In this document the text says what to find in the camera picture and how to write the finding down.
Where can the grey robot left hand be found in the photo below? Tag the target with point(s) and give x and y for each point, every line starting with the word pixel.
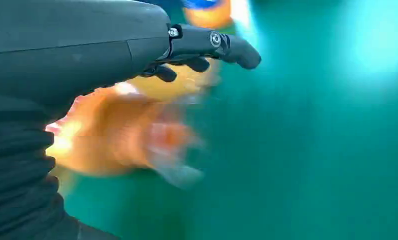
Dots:
pixel 69 43

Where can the orange drink bottle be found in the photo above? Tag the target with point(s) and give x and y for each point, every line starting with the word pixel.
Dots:
pixel 182 86
pixel 208 16
pixel 112 136

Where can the green table mat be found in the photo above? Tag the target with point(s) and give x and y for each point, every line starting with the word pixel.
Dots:
pixel 301 149

